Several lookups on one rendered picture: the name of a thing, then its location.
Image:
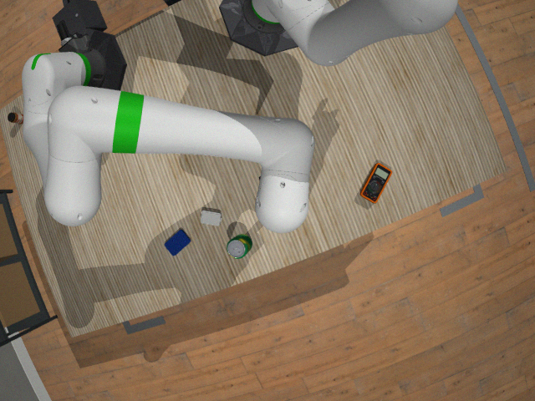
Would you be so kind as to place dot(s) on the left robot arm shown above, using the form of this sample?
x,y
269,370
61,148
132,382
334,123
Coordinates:
x,y
327,36

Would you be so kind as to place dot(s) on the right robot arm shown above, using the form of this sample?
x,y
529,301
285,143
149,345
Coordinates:
x,y
84,121

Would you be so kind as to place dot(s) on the green and yellow drink can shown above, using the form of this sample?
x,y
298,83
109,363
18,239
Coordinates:
x,y
239,246

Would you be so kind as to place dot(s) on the orange digital multimeter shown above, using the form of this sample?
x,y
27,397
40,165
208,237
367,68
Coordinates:
x,y
376,183

